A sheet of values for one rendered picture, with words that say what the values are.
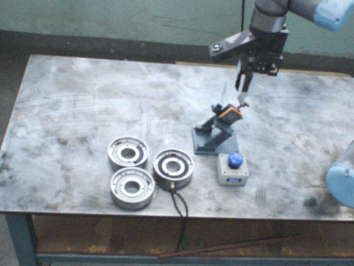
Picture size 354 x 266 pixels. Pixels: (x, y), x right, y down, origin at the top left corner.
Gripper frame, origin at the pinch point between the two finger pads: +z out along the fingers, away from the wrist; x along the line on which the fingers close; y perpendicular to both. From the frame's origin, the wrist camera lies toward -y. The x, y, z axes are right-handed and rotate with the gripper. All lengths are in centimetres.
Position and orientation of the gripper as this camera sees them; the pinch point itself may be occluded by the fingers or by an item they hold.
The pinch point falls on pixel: (236, 92)
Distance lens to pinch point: 111.5
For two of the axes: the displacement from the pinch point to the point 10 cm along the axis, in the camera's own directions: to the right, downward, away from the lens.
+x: -0.5, -7.1, 7.0
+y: 9.9, 0.5, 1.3
